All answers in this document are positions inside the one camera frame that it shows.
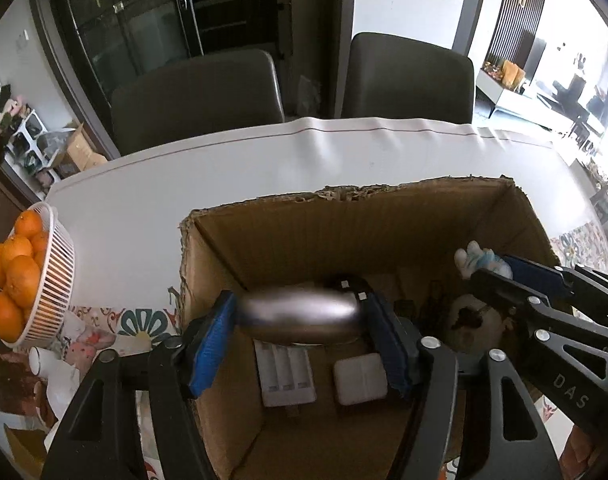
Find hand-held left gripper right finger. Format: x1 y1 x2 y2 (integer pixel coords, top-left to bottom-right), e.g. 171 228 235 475
366 292 560 480

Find small white cup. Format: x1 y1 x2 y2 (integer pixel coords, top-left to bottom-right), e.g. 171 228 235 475
29 347 55 376

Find pile of oranges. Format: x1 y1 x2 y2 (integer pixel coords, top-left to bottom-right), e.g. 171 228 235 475
0 209 50 343

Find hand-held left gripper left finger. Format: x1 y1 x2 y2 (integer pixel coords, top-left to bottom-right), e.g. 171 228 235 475
39 290 237 480

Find orange decorative bag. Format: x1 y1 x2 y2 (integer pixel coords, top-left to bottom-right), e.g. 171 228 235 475
501 59 527 88

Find white slatted fruit basket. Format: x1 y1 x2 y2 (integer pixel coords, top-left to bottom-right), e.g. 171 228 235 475
0 202 77 348

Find white battery charger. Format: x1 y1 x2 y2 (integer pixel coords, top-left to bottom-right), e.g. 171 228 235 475
254 340 317 408

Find white and blue plush toy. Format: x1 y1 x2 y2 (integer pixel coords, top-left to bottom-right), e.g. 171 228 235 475
454 241 515 281

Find small cardboard floor box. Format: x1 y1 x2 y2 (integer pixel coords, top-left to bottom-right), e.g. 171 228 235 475
59 122 109 176

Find black framed glass door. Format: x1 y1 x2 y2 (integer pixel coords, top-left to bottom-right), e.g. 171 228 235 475
29 0 205 106

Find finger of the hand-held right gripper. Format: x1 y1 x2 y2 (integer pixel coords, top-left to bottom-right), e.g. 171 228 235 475
501 255 608 307
469 268 608 357

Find white square power adapter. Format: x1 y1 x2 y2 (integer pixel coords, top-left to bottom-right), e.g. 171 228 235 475
333 352 389 406

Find brown cardboard box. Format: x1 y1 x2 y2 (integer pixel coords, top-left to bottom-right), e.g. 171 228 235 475
178 175 567 480

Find flat screen television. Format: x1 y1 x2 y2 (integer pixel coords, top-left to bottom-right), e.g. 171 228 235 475
534 35 608 126

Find dark grey dining chair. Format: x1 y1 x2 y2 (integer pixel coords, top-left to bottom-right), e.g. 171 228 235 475
109 50 285 156
341 32 475 125

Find cream round toy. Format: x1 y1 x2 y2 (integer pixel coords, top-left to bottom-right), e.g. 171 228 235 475
441 292 517 356

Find dark shiny oval object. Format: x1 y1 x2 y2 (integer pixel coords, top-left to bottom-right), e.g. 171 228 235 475
236 285 362 346

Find white shoe rack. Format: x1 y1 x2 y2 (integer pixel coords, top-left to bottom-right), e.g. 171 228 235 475
4 110 50 181

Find white television cabinet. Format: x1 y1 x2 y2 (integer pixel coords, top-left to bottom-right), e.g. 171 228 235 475
476 67 605 136

